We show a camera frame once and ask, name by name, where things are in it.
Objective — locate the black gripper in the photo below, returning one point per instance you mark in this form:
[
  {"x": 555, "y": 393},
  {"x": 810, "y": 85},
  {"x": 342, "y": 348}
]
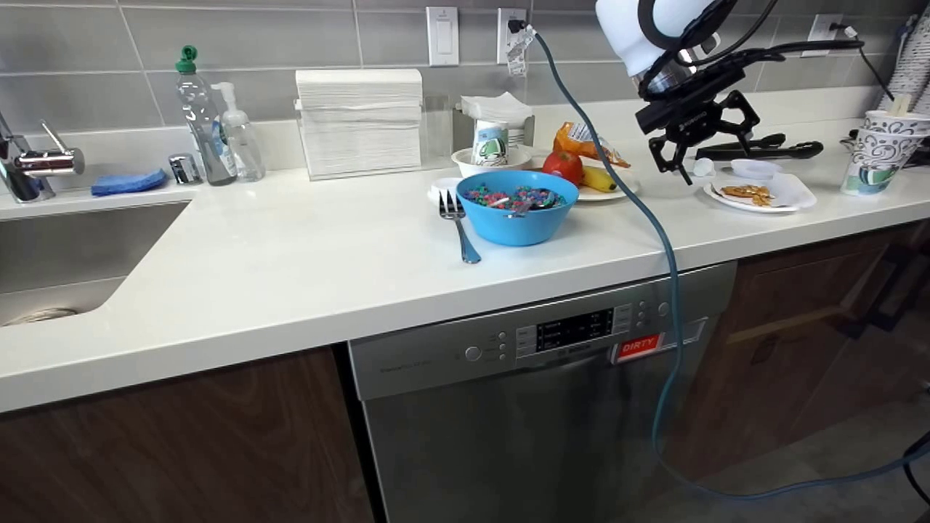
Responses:
[{"x": 692, "y": 105}]

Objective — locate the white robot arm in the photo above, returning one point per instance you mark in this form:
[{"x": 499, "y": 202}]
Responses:
[{"x": 622, "y": 31}]

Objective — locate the white plate with snacks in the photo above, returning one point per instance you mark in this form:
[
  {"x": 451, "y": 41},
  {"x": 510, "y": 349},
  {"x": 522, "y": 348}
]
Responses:
[{"x": 717, "y": 192}]

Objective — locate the small white creamer cup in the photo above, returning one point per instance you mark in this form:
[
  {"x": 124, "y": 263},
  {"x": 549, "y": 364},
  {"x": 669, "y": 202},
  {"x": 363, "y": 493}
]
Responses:
[{"x": 703, "y": 169}]

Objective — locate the brown pretzel snacks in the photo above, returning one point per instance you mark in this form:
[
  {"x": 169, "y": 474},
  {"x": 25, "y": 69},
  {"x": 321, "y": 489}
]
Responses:
[{"x": 744, "y": 192}]

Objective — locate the yellow banana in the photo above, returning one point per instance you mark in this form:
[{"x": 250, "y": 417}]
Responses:
[{"x": 600, "y": 181}]

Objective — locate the orange toy carrot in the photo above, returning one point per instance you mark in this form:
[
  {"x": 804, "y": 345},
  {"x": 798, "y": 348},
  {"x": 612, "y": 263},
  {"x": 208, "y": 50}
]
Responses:
[{"x": 570, "y": 144}]

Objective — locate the red tomato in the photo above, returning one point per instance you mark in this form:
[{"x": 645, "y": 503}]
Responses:
[{"x": 565, "y": 168}]

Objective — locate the patterned paper cup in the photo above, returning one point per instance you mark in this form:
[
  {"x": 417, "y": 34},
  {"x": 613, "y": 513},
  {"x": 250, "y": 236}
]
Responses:
[{"x": 887, "y": 146}]

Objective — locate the colourful wrapped candies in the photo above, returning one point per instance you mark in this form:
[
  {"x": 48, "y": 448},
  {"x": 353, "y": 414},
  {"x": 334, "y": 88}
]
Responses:
[{"x": 512, "y": 198}]

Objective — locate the blue bowl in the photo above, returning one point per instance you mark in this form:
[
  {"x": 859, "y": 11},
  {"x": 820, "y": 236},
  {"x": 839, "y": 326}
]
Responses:
[{"x": 519, "y": 227}]

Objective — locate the white box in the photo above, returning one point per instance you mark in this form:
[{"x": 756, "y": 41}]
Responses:
[{"x": 496, "y": 105}]

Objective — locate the white printed mug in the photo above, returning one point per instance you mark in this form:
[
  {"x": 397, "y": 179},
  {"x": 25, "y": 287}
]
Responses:
[{"x": 490, "y": 144}]

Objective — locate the stacked patterned paper cups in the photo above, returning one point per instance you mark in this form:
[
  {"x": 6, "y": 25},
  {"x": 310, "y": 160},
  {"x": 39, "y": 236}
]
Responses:
[{"x": 910, "y": 59}]

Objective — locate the dark wood cabinet door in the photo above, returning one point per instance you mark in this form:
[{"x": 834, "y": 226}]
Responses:
[
  {"x": 794, "y": 337},
  {"x": 176, "y": 446}
]

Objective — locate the silver fork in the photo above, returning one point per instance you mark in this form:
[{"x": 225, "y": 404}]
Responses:
[{"x": 464, "y": 233}]

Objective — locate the stainless steel dishwasher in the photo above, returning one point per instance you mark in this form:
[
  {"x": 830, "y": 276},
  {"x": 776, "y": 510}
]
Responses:
[{"x": 541, "y": 417}]

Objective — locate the white paper towel stack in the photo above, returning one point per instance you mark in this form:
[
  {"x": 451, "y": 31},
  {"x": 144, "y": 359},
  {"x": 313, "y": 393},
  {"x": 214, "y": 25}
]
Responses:
[{"x": 358, "y": 121}]

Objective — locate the clear soap pump bottle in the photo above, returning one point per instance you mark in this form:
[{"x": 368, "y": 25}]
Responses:
[{"x": 243, "y": 141}]

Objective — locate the clear bottle green cap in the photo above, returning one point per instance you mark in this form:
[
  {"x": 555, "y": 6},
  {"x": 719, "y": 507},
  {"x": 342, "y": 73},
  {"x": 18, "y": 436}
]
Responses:
[{"x": 205, "y": 127}]

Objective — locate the small metal sink fitting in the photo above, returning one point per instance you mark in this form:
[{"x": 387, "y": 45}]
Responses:
[{"x": 180, "y": 169}]

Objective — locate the blue sponge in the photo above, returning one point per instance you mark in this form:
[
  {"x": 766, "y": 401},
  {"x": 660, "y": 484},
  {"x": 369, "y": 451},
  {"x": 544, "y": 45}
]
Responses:
[{"x": 128, "y": 181}]

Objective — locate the steel sink basin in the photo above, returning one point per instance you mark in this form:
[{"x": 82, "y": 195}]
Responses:
[{"x": 68, "y": 263}]

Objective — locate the chrome sink faucet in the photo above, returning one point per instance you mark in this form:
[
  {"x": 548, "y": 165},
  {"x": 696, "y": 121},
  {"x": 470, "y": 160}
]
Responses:
[{"x": 34, "y": 160}]

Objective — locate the white light switch plate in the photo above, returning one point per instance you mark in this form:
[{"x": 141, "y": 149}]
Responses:
[{"x": 442, "y": 37}]

